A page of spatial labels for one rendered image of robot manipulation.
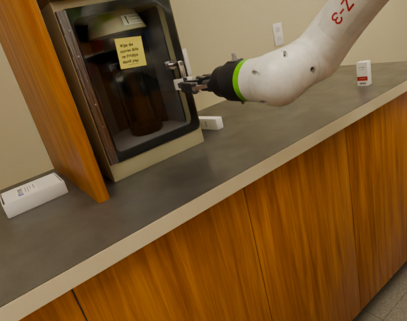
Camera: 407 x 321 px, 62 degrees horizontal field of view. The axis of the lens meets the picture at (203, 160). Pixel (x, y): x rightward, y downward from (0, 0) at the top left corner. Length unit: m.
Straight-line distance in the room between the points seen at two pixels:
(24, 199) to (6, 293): 0.37
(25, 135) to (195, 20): 0.86
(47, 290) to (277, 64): 0.57
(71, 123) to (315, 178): 0.71
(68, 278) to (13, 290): 0.09
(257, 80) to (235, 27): 1.10
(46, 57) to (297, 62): 0.52
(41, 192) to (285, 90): 0.69
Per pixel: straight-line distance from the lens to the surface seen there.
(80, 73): 0.91
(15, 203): 1.01
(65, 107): 0.81
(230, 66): 0.77
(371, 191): 1.39
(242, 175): 0.81
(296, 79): 0.67
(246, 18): 1.82
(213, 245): 0.85
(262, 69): 0.67
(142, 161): 0.99
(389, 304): 1.78
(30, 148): 1.34
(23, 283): 0.70
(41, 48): 0.81
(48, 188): 1.01
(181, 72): 0.97
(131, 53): 0.96
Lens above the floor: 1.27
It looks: 20 degrees down
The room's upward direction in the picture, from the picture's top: 14 degrees counter-clockwise
